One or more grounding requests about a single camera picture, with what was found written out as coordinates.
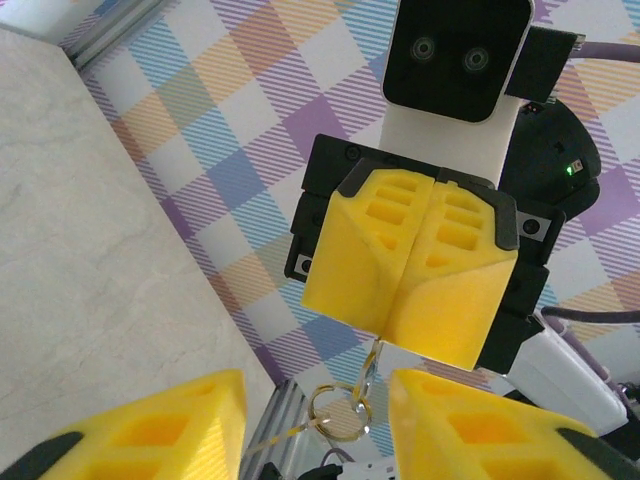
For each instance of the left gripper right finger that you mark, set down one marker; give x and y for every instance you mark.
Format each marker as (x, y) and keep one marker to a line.
(475, 440)

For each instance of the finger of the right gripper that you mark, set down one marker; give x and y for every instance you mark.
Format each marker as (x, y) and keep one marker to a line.
(450, 310)
(350, 260)

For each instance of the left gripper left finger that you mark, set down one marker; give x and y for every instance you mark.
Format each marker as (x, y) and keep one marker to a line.
(150, 440)

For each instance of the small brass key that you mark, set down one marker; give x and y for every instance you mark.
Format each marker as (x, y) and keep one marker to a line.
(285, 440)
(371, 367)

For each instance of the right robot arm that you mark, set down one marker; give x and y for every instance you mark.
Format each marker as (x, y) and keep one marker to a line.
(560, 385)

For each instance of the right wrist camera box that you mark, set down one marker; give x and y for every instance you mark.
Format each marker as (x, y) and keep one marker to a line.
(450, 60)

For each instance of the right aluminium frame post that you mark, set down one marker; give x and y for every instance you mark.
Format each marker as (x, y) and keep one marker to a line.
(110, 35)

